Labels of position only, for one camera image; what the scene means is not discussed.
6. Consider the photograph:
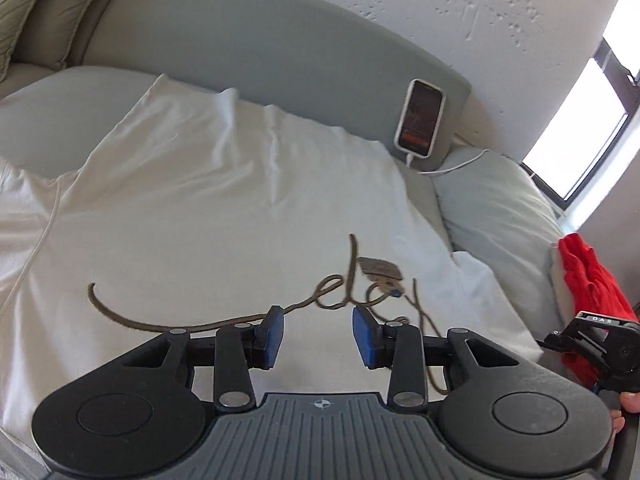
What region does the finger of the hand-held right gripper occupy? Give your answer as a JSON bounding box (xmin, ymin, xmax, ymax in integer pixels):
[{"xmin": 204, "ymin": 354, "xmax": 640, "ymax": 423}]
[{"xmin": 537, "ymin": 327, "xmax": 583, "ymax": 357}]

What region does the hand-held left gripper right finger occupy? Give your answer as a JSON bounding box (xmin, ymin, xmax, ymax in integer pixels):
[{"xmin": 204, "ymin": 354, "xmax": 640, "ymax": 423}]
[{"xmin": 352, "ymin": 306, "xmax": 523, "ymax": 409}]

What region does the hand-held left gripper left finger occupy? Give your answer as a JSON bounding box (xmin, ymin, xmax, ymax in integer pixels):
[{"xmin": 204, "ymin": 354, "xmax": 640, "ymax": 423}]
[{"xmin": 120, "ymin": 305, "xmax": 286, "ymax": 409}]

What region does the beige t-shirt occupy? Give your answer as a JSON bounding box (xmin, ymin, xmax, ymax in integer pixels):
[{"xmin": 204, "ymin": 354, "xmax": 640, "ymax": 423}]
[{"xmin": 0, "ymin": 74, "xmax": 543, "ymax": 461}]

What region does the person's right hand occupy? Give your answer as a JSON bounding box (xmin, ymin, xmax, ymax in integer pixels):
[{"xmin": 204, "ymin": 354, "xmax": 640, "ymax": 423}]
[{"xmin": 611, "ymin": 392, "xmax": 640, "ymax": 436}]

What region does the red cloth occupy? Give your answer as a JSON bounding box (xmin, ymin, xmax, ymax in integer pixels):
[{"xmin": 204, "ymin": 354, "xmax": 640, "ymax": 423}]
[{"xmin": 557, "ymin": 234, "xmax": 638, "ymax": 386}]

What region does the grey sofa cushion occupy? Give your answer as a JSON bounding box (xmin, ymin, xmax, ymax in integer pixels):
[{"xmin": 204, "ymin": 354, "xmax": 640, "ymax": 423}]
[{"xmin": 432, "ymin": 147, "xmax": 576, "ymax": 341}]

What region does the window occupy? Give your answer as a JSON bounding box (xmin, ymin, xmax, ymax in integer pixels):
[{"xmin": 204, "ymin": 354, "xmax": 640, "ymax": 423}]
[{"xmin": 520, "ymin": 0, "xmax": 640, "ymax": 211}]

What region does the smartphone in white case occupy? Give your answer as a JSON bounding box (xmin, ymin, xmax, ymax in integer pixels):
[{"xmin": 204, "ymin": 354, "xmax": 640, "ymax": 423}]
[{"xmin": 394, "ymin": 78, "xmax": 447, "ymax": 159}]

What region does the grey sofa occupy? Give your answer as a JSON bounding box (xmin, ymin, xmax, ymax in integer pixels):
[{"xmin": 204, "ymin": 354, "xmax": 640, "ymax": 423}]
[{"xmin": 0, "ymin": 0, "xmax": 581, "ymax": 480}]

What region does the grey pillow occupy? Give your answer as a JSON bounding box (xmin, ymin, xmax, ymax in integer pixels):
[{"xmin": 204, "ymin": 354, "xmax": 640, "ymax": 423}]
[{"xmin": 0, "ymin": 0, "xmax": 126, "ymax": 72}]

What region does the white charging cable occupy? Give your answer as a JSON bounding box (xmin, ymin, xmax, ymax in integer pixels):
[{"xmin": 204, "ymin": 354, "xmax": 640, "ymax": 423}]
[{"xmin": 405, "ymin": 147, "xmax": 536, "ymax": 178}]

